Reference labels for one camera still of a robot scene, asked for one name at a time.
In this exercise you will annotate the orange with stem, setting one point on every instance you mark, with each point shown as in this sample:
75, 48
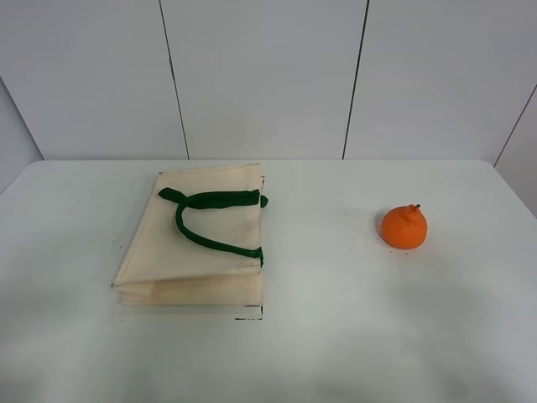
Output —
404, 227

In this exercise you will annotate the white linen bag green handles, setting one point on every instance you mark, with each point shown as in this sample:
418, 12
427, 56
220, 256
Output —
199, 241

